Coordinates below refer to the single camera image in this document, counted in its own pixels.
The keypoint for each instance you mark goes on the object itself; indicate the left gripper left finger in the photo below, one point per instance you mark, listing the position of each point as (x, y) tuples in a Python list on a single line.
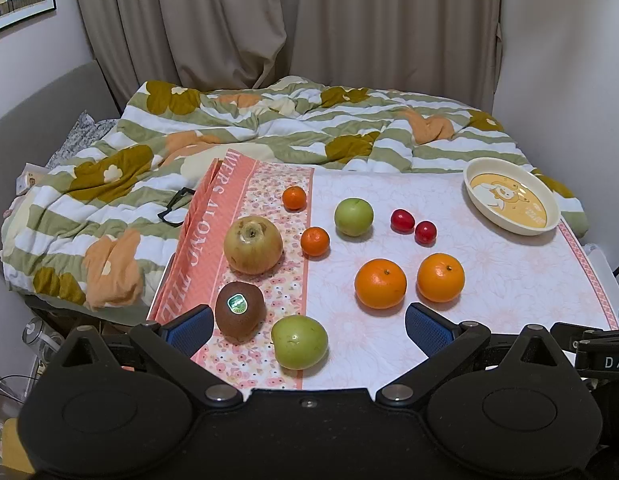
[(169, 349)]

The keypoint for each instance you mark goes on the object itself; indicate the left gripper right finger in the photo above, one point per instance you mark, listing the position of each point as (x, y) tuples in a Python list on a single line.
[(449, 347)]

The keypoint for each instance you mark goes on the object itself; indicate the large orange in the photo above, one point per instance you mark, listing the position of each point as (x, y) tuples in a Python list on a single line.
[(380, 284), (440, 278)]

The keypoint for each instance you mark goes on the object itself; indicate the brown kiwi with sticker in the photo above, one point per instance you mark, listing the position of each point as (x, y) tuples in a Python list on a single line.
[(239, 310)]

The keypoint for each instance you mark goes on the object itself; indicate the red cherry tomato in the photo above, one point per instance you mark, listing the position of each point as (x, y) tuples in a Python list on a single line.
[(425, 233), (402, 221)]

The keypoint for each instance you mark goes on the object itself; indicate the green apple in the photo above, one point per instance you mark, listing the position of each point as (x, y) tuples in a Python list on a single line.
[(300, 342), (353, 217)]

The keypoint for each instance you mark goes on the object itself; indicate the small mandarin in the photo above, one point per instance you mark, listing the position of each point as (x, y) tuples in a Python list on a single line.
[(315, 241), (294, 198)]

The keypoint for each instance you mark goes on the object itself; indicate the black eyeglasses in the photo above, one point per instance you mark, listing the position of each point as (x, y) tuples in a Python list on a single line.
[(171, 206)]

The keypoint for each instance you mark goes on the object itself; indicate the green striped floral quilt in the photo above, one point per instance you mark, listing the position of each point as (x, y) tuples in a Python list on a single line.
[(90, 236)]

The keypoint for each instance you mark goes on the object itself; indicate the pink floral tablecloth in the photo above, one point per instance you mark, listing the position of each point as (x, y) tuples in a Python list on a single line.
[(358, 250)]

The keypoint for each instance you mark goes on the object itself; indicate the cream plate with cartoon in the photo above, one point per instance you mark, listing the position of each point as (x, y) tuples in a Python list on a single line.
[(511, 197)]

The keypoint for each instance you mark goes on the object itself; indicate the grey patterned pillow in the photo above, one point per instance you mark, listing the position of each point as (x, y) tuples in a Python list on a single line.
[(85, 132)]

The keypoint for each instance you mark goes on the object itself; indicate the grey sofa backrest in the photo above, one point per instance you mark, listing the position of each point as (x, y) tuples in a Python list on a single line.
[(35, 128)]

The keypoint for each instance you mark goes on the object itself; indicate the beige curtain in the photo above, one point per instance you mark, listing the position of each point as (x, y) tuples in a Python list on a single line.
[(441, 47)]

